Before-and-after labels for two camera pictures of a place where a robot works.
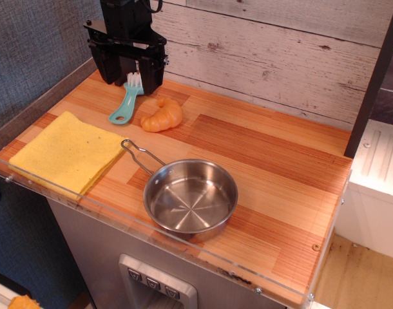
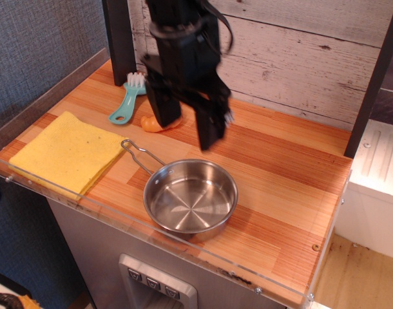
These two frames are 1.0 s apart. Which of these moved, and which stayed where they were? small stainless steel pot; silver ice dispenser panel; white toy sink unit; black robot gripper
Moved: black robot gripper
Stayed: silver ice dispenser panel; small stainless steel pot; white toy sink unit
